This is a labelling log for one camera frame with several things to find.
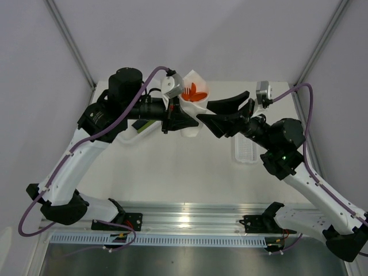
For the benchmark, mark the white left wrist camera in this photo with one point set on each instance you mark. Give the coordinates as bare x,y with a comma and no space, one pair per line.
171,87

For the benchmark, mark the white paper napkin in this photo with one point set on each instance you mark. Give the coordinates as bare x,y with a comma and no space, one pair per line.
196,107

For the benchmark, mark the right side aluminium rail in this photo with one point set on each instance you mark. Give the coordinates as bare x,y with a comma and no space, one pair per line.
309,138

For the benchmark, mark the dark navy rolled napkin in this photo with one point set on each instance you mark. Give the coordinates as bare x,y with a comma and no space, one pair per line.
139,124

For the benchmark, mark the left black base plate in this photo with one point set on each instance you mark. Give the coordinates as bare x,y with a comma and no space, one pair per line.
132,220

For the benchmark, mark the white slotted cable duct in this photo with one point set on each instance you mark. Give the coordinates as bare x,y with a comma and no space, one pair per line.
159,240

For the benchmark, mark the large white plastic basket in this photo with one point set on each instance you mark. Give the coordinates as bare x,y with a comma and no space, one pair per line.
130,135

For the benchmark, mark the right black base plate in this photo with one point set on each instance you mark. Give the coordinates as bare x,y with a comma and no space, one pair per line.
262,224

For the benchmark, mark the aluminium mounting rail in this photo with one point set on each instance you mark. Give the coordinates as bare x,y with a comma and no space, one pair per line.
190,219

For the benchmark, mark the orange plastic fork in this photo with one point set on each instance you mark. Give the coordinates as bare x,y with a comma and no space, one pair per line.
188,92

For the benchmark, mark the aluminium frame post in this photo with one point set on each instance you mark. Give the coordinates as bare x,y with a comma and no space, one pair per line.
323,40
67,36

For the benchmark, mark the small white utensil tray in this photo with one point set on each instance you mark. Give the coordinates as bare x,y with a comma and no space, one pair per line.
245,150

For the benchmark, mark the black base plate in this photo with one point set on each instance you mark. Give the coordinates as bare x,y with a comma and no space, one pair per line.
262,224
132,220

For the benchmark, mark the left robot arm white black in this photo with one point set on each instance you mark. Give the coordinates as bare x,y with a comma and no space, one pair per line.
60,200

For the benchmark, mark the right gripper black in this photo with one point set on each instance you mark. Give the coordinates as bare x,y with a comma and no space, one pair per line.
228,122

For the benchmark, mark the left aluminium frame post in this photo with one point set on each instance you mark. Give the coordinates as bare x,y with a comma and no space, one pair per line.
67,36

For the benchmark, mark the orange plastic knife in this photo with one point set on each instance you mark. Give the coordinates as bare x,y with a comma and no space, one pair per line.
193,90

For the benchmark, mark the orange plastic spoon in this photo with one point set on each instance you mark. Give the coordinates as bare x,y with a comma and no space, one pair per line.
199,96

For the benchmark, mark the green rolled napkin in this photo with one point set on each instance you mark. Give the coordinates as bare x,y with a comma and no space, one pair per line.
148,125

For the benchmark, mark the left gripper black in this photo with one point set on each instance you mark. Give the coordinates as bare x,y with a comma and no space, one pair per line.
174,118

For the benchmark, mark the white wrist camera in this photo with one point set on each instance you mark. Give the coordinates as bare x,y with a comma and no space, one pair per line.
263,95
171,87

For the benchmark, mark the right aluminium frame post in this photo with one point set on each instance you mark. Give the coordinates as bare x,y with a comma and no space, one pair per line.
323,40

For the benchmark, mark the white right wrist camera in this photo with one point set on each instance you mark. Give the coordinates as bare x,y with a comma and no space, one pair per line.
263,95

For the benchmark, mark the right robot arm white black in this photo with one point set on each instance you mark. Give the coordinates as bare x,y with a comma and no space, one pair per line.
343,227

